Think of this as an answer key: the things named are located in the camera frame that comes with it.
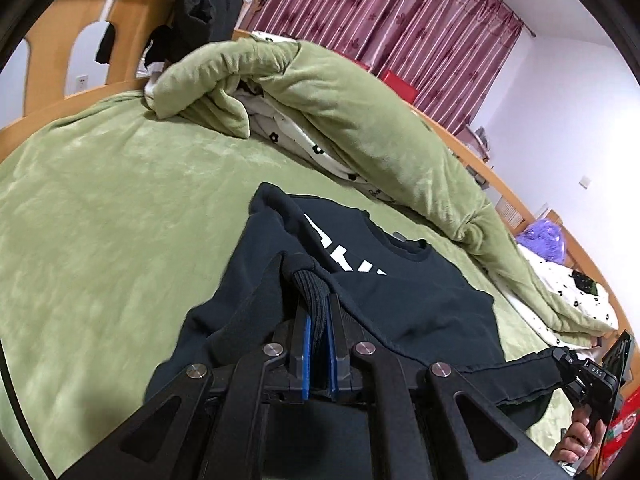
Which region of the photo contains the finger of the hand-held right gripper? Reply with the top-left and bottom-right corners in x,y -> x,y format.
550,347 -> 582,386

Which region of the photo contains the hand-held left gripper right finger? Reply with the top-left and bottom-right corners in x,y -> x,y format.
325,292 -> 566,480

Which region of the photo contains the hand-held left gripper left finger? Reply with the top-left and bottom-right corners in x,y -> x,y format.
65,307 -> 313,480

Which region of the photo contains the black sweatshirt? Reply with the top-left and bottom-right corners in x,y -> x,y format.
145,182 -> 563,411

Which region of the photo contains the person's right hand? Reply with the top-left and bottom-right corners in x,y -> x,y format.
551,405 -> 608,480

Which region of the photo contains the red box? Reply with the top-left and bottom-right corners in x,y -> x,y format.
600,395 -> 636,471

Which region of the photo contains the black floral cloth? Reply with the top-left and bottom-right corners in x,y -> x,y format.
570,270 -> 598,293

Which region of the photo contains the purple plush toy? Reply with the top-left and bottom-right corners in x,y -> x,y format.
517,220 -> 566,263

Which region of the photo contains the green plush bed sheet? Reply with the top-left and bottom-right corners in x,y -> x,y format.
0,90 -> 576,478

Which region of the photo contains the green quilt with floral lining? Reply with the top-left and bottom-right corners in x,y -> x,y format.
145,40 -> 618,348

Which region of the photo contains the red chair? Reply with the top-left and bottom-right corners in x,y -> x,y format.
380,70 -> 420,106

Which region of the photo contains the maroon floral curtain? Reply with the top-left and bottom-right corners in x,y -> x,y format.
250,0 -> 526,136

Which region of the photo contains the wooden coat rack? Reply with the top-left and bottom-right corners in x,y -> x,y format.
239,0 -> 271,36

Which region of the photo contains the wooden bed frame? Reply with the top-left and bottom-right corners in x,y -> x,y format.
0,0 -> 633,331

